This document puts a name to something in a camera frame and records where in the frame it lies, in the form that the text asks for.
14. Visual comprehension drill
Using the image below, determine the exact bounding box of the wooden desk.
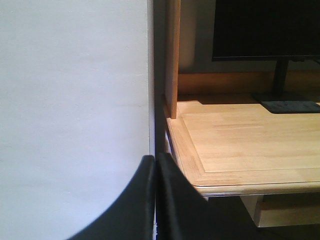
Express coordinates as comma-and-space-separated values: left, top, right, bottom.
164, 0, 320, 227

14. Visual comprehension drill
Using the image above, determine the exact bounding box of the black computer monitor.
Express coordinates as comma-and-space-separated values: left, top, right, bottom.
212, 0, 320, 114

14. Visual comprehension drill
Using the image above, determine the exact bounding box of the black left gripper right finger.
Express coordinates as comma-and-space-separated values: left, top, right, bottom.
156, 153, 259, 240

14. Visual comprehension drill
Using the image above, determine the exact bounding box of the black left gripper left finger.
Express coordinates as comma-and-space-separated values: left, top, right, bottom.
70, 155, 155, 240

